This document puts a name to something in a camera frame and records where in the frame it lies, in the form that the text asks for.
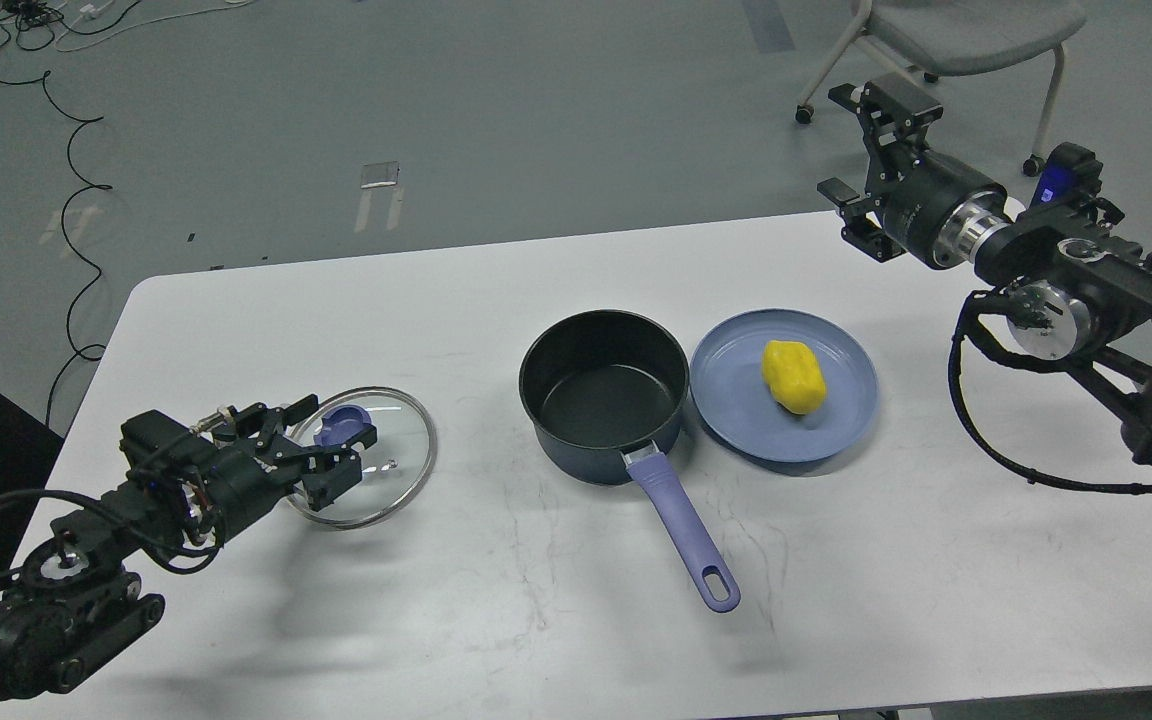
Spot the white cable on floor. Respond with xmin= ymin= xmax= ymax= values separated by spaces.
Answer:
xmin=51 ymin=0 xmax=262 ymax=53

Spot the blue round plate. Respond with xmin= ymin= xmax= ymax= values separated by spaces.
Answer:
xmin=691 ymin=309 xmax=879 ymax=464

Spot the grey floor outlet cover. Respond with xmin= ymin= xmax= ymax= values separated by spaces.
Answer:
xmin=358 ymin=160 xmax=401 ymax=190

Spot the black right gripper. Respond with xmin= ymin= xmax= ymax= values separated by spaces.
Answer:
xmin=817 ymin=78 xmax=1011 ymax=270

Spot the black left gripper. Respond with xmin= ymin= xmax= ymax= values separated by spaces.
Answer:
xmin=198 ymin=395 xmax=378 ymax=530

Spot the black cable on floor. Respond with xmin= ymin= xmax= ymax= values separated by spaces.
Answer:
xmin=0 ymin=0 xmax=142 ymax=431

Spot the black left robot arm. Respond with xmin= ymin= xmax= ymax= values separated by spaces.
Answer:
xmin=0 ymin=395 xmax=378 ymax=702

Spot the grey office chair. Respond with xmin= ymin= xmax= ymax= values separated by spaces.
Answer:
xmin=795 ymin=1 xmax=1087 ymax=177

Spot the yellow potato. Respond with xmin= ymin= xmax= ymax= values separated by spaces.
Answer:
xmin=760 ymin=340 xmax=828 ymax=416

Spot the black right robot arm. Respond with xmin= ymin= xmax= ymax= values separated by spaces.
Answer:
xmin=817 ymin=73 xmax=1152 ymax=495

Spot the glass pot lid purple knob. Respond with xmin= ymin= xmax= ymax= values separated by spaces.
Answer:
xmin=281 ymin=386 xmax=438 ymax=531

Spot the dark blue saucepan purple handle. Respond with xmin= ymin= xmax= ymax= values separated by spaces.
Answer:
xmin=518 ymin=309 xmax=741 ymax=612

